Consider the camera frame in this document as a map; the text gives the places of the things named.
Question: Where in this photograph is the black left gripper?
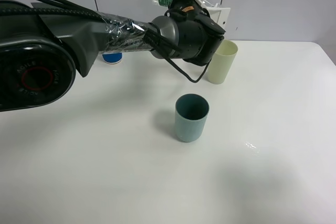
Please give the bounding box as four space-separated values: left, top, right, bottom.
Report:
165 0 225 66

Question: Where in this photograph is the pale yellow plastic cup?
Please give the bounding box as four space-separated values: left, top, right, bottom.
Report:
207 40 238 84

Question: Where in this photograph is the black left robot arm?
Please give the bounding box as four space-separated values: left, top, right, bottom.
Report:
1 0 225 112

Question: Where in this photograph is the blue white paper cup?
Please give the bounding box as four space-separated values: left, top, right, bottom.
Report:
102 52 123 65

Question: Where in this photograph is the teal blue plastic cup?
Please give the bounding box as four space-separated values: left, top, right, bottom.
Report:
175 93 209 143

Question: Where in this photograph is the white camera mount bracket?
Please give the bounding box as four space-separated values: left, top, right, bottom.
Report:
195 0 231 29

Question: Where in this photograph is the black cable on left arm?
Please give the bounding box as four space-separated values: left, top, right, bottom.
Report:
0 0 211 83

